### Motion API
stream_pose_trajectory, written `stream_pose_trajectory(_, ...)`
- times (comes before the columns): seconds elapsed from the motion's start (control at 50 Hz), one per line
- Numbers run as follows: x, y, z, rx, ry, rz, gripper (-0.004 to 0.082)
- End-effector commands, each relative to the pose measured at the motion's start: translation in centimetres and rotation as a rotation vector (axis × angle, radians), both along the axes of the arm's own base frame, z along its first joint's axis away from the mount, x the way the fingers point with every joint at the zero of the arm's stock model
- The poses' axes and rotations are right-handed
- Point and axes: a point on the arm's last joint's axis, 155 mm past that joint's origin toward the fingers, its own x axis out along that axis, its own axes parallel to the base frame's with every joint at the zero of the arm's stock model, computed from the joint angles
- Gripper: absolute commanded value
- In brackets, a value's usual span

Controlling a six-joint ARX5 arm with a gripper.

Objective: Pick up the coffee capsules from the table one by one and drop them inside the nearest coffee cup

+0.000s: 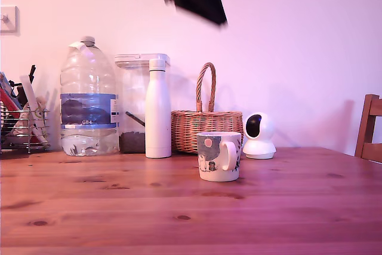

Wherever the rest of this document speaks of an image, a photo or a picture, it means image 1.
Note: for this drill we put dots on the white illustrated coffee mug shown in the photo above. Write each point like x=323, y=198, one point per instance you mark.
x=209, y=159

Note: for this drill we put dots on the clear jar with white lid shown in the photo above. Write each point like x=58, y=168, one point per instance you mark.
x=131, y=99

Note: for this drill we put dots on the white metal bottle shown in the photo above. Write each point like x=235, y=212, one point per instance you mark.
x=158, y=117

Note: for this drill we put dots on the dark scoop in jar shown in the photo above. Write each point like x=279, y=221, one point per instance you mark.
x=135, y=118

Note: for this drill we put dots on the large clear water bottle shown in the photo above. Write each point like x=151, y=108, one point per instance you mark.
x=88, y=93

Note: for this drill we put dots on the black clip in rack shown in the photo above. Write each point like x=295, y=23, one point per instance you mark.
x=31, y=73

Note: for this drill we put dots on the white flat stick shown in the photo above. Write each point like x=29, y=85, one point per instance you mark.
x=31, y=99

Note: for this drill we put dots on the wooden chair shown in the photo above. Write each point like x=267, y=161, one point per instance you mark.
x=368, y=135

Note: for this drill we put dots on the red item in rack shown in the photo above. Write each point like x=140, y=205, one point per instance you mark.
x=7, y=99

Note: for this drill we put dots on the small white round camera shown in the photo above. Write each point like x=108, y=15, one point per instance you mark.
x=261, y=138

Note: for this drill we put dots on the white wall switch plate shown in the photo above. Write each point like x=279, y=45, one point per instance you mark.
x=8, y=19

